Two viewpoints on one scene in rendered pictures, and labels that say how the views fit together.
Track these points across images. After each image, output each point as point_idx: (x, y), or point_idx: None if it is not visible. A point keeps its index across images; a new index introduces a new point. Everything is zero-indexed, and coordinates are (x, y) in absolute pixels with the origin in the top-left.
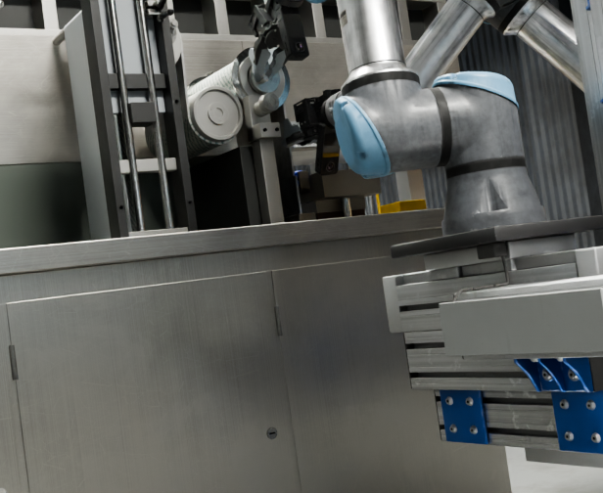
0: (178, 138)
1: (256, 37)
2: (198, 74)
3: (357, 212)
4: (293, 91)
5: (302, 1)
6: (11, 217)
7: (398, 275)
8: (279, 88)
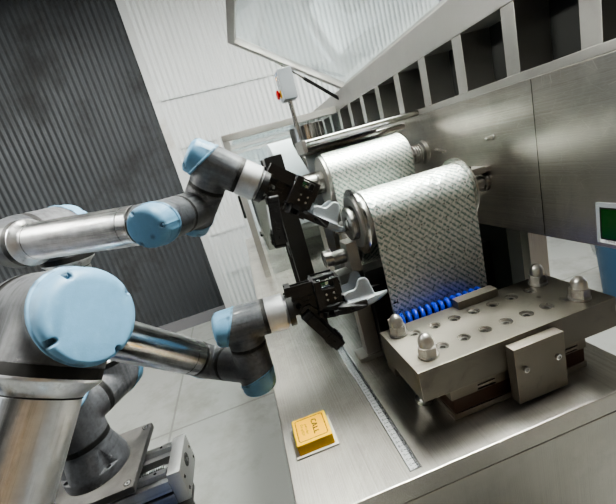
0: (296, 270)
1: (557, 63)
2: (484, 138)
3: (446, 396)
4: (613, 149)
5: (258, 196)
6: None
7: (173, 440)
8: (361, 235)
